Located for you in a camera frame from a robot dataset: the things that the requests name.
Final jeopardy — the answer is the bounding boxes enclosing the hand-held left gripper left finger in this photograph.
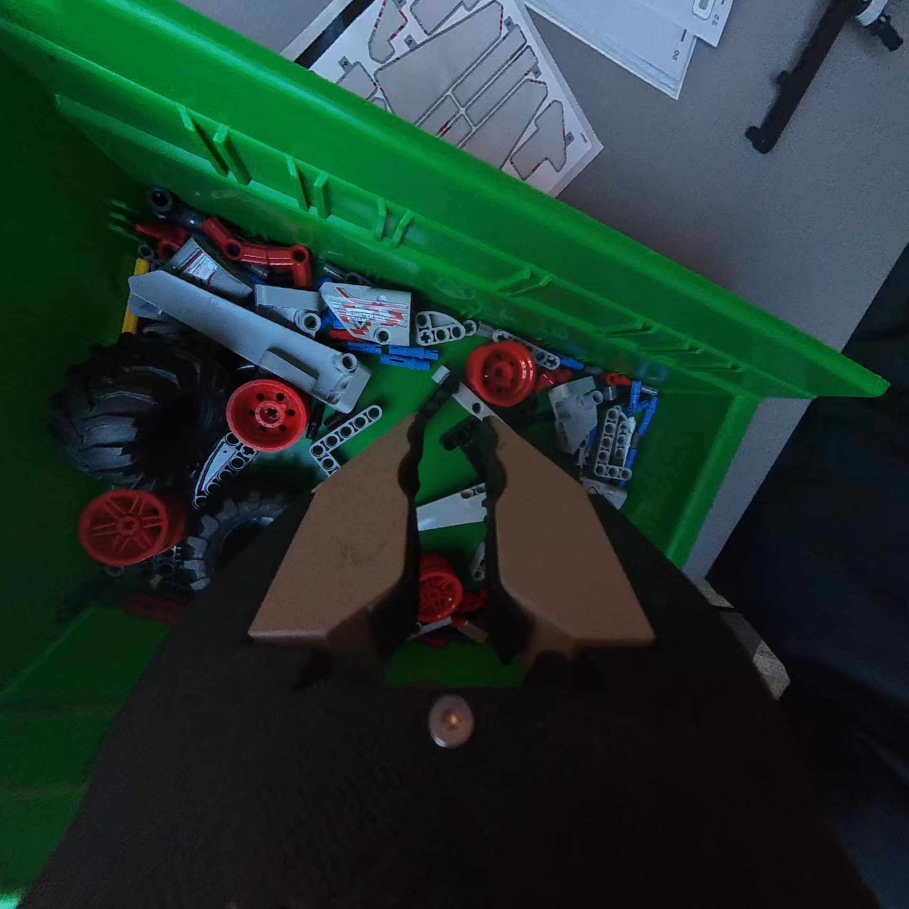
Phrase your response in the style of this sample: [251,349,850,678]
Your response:
[247,414,427,656]

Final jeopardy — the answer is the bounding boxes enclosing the partly built lego model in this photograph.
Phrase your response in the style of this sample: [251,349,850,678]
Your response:
[746,0,909,155]

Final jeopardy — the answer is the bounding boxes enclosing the black lego tire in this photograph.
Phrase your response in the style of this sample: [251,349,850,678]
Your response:
[152,490,292,594]
[53,334,232,491]

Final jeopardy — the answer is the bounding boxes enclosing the red lego wheel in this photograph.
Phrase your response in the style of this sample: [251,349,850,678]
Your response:
[465,341,538,407]
[226,378,311,453]
[418,554,464,624]
[78,489,187,567]

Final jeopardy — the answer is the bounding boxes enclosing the lego sticker sheet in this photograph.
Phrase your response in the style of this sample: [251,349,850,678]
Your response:
[283,0,605,198]

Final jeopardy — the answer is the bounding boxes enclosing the lego instruction booklet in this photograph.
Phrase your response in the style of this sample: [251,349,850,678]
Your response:
[526,0,736,99]

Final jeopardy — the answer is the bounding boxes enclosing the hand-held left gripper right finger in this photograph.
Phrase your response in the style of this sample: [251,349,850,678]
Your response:
[483,415,656,665]

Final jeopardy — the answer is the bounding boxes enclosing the green plastic bin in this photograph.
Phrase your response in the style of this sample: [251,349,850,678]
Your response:
[0,18,891,903]

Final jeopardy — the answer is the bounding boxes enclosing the person's leg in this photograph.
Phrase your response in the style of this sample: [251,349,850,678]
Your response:
[710,249,909,909]

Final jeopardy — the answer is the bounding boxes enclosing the pile of small lego pieces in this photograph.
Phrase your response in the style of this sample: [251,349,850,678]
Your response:
[107,186,661,647]

